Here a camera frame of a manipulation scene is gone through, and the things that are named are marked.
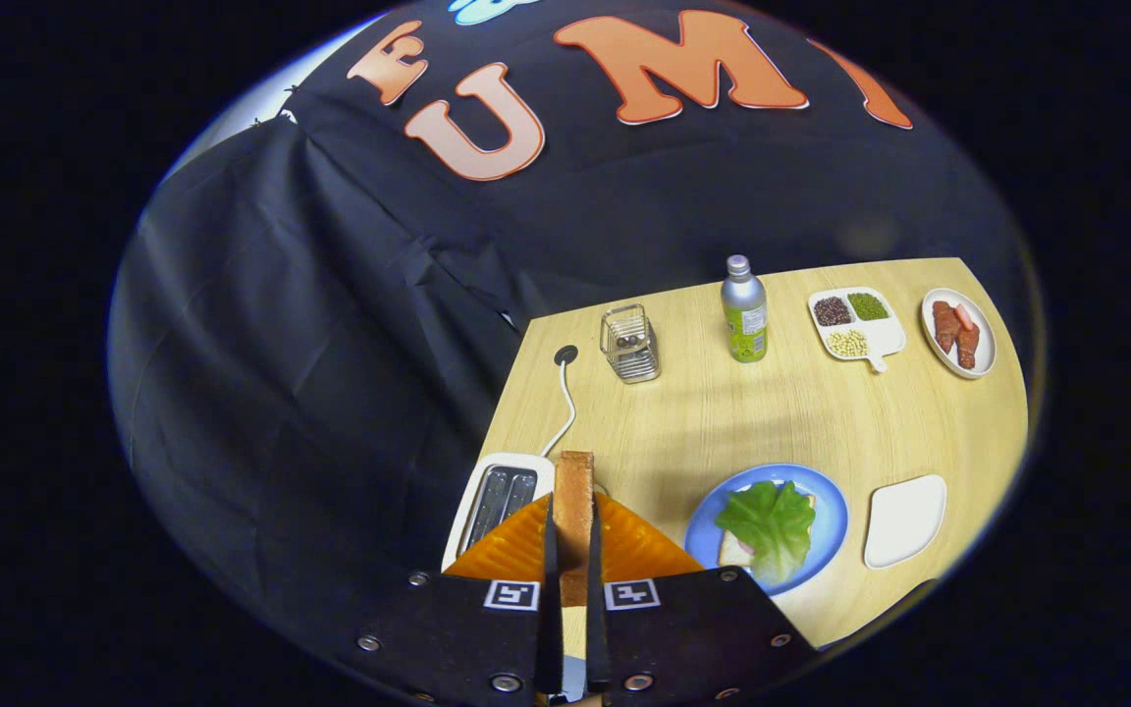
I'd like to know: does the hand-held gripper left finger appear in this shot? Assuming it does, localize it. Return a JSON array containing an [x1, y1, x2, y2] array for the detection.
[[354, 494, 566, 703]]

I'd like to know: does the large red meat piece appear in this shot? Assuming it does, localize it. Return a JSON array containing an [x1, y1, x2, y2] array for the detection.
[[932, 299, 962, 354]]

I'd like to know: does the green lettuce leaf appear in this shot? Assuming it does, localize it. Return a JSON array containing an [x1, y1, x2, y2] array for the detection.
[[715, 479, 817, 587]]

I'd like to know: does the white square plate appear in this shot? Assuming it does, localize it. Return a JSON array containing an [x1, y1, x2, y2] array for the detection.
[[863, 474, 948, 571]]

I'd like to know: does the toasted bread slice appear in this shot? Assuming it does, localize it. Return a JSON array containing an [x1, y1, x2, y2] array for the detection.
[[554, 451, 596, 607]]

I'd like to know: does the silver bottle with green label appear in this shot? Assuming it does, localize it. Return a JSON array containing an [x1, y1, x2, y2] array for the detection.
[[720, 254, 770, 364]]

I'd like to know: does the white round plate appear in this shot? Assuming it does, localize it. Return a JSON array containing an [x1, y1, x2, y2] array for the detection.
[[920, 287, 998, 380]]

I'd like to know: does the white toaster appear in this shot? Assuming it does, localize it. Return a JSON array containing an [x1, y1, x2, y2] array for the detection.
[[441, 452, 557, 573]]

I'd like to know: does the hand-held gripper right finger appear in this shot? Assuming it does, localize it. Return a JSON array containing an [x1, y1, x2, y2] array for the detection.
[[585, 491, 819, 703]]

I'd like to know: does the white bread slice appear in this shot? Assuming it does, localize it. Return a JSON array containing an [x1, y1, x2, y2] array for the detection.
[[718, 491, 817, 569]]

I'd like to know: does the blue round plate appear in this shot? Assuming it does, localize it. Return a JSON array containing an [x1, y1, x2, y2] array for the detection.
[[683, 462, 850, 597]]

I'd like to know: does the metal wire utensil basket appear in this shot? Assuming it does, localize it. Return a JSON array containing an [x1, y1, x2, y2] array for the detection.
[[599, 303, 663, 384]]

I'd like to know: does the white toaster cable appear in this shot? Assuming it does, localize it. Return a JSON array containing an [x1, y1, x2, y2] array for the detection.
[[538, 358, 578, 460]]

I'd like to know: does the white divided dish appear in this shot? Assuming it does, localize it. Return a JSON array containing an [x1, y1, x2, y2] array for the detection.
[[807, 286, 908, 374]]

